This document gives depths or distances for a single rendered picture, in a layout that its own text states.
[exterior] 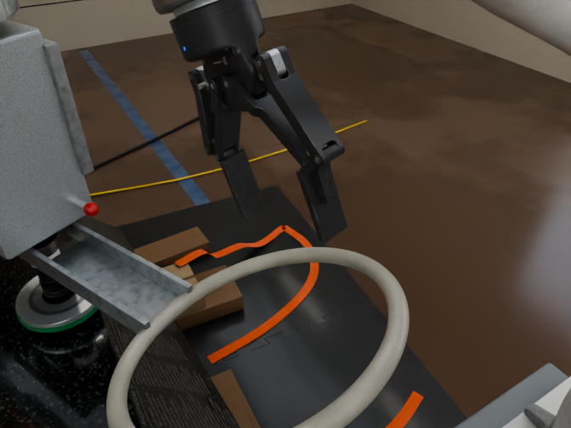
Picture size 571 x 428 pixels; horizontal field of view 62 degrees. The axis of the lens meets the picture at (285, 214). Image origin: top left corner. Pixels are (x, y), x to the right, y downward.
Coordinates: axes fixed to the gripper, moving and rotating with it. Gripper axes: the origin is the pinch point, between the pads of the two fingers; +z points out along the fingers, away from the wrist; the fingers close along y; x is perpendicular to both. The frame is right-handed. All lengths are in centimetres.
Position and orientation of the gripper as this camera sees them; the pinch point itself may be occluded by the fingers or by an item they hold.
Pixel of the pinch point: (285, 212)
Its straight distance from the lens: 47.9
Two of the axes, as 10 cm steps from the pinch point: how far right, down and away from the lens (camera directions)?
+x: -7.5, 4.8, -4.6
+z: 3.2, 8.7, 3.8
